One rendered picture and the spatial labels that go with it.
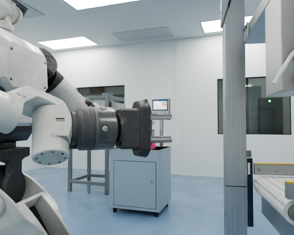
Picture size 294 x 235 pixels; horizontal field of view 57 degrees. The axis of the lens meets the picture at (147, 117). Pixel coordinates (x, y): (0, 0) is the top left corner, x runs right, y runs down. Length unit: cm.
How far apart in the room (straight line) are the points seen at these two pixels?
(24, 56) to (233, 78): 60
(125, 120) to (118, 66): 586
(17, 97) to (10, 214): 38
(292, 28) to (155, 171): 268
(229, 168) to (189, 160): 495
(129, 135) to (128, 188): 272
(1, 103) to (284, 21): 51
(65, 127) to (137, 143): 15
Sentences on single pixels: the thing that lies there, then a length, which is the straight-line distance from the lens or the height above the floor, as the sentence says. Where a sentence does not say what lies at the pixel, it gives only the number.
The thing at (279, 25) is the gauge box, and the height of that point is 122.
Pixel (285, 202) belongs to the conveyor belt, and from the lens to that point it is 64.
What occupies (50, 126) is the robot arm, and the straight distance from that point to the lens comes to 52.
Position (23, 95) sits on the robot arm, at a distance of 51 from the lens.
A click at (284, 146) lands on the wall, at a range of 573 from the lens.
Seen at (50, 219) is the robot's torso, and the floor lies 76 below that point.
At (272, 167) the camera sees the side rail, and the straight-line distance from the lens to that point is 87.
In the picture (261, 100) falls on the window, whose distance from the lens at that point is 580.
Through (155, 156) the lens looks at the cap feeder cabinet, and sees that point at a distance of 310.
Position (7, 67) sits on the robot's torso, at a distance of 76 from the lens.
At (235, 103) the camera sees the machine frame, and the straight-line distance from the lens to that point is 86.
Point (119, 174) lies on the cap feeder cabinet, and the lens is 328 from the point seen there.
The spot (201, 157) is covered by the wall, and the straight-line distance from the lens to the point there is 576.
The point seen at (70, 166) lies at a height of 40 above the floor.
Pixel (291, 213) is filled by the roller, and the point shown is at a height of 86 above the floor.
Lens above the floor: 103
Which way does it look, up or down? 2 degrees up
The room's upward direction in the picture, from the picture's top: straight up
